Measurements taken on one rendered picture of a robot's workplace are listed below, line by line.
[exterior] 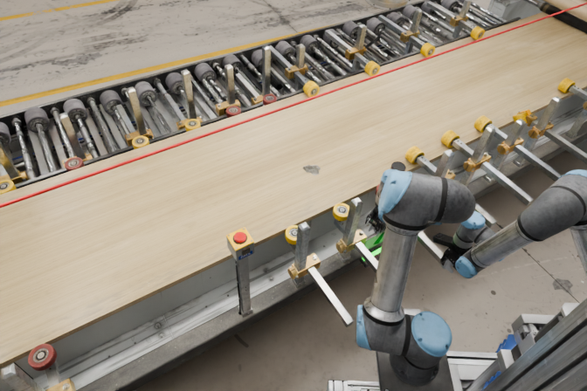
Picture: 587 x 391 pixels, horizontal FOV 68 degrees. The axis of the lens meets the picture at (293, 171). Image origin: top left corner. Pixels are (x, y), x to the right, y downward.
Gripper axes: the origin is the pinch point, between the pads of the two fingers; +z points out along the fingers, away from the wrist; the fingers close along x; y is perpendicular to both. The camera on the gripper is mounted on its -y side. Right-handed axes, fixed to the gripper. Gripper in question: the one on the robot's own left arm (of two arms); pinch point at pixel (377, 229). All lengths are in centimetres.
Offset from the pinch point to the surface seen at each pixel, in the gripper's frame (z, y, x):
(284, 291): 26.2, 35.2, -20.3
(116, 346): 34, 94, -60
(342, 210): 5.4, -3.1, -18.7
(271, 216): 6.1, 19.4, -41.4
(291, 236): 5.7, 22.3, -27.9
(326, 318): 96, 2, -13
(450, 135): -2, -75, -1
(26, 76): 96, -12, -364
